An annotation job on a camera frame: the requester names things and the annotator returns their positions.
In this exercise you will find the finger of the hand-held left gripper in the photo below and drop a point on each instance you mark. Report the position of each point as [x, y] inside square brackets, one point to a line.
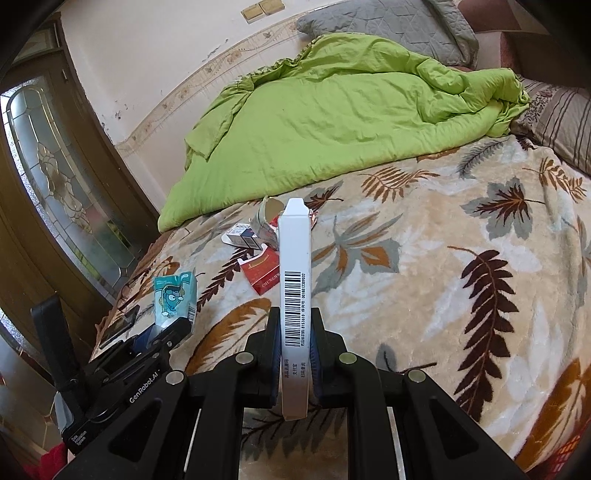
[144, 338]
[175, 334]

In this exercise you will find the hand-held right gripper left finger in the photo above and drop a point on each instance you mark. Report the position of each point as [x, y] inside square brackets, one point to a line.
[263, 364]

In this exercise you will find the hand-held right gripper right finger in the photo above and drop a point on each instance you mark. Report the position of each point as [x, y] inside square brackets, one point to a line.
[323, 364]

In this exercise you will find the teal cartoon snack packet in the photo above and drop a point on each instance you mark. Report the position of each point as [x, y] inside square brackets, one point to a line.
[174, 297]

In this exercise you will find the red cigarette pack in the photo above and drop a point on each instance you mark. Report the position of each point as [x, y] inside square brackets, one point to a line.
[261, 274]

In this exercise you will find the long white carton box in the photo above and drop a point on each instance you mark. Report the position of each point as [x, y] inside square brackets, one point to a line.
[295, 258]

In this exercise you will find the small blue white box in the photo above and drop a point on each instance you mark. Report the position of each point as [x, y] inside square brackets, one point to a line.
[244, 236]

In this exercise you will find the red plastic mesh basket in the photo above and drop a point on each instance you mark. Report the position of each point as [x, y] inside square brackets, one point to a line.
[561, 454]

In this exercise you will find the black smartphone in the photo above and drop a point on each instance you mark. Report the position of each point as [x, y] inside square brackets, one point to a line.
[119, 327]

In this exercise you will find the red cloth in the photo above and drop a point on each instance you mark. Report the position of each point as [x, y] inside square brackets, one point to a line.
[53, 464]

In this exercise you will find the leaf print blanket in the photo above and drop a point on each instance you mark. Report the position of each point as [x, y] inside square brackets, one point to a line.
[438, 277]

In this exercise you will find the wooden door with patterned glass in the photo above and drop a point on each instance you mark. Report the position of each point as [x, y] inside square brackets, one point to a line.
[60, 184]

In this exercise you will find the green quilt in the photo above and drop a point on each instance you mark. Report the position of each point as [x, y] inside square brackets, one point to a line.
[323, 115]

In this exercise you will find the striped beige pillow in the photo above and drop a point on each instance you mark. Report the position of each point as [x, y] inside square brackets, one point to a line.
[563, 120]

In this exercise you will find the grey quilted pillow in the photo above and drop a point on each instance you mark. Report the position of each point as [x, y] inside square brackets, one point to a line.
[392, 23]

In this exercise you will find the brown padded headboard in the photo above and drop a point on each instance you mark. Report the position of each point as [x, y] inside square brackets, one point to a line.
[498, 18]

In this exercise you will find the brass wall switch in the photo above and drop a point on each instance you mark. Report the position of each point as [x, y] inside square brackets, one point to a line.
[253, 14]
[271, 6]

